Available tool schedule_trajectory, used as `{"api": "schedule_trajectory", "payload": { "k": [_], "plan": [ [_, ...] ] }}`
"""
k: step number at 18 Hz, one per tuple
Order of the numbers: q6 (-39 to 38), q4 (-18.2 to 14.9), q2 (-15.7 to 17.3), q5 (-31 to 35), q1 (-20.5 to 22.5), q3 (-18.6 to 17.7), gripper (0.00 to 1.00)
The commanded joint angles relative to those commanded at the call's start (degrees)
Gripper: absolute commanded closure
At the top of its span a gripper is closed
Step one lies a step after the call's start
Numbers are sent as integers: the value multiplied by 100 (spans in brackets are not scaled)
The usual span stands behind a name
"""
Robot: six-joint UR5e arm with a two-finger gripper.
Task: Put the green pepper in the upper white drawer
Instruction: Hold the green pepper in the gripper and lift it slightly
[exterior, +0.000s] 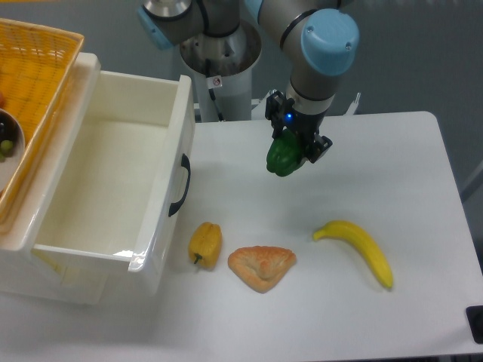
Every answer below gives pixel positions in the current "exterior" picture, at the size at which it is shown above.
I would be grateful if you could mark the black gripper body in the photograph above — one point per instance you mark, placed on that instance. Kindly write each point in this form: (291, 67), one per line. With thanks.
(301, 124)

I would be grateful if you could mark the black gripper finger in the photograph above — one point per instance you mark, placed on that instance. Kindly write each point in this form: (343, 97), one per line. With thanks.
(275, 111)
(316, 147)

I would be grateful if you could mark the green bell pepper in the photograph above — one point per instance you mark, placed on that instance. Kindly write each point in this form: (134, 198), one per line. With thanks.
(284, 155)

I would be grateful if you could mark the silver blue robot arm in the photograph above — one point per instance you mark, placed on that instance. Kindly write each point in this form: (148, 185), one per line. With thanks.
(317, 37)

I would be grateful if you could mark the yellow bell pepper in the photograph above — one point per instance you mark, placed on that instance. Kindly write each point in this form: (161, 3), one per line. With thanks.
(205, 245)

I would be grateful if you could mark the open upper white drawer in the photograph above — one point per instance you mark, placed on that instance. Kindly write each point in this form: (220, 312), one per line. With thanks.
(109, 214)

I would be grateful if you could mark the white drawer cabinet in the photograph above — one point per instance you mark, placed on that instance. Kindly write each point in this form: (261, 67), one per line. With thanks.
(26, 268)

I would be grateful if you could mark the yellow banana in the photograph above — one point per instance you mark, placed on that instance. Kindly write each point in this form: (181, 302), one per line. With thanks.
(363, 243)

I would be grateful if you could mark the triangular brown pastry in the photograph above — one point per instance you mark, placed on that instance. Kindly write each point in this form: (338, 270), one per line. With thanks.
(261, 267)

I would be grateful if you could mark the black object at table edge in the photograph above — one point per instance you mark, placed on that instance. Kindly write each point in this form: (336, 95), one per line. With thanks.
(474, 316)

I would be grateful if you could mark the yellow woven basket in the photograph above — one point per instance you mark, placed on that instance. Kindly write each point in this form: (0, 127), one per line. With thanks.
(36, 62)

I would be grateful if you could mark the white bowl with grapes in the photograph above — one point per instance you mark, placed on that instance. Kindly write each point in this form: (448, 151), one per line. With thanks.
(12, 147)

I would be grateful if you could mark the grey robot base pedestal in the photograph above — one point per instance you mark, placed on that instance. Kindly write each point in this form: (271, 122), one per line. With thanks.
(222, 72)

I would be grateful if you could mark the black drawer handle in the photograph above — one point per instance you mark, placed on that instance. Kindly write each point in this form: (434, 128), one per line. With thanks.
(183, 185)

